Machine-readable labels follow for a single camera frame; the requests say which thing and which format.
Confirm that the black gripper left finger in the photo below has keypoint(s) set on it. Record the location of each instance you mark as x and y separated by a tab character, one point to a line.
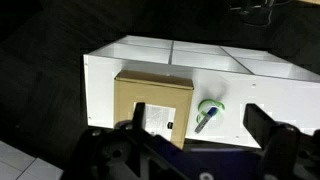
138	115

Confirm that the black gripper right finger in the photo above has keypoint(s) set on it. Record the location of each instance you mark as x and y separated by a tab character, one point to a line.
255	120

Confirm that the grey marker pen blue cap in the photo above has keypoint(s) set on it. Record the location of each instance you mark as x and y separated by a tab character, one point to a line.
205	121

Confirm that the brown cardboard box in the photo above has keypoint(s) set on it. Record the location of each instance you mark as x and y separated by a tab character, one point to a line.
133	90

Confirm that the white printed paper label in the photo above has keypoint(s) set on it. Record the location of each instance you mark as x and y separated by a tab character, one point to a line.
160	116

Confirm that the white cubby shelf unit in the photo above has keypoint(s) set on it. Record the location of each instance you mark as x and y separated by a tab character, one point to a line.
226	90

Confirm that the white tiled panel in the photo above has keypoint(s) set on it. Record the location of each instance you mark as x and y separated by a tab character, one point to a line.
20	163

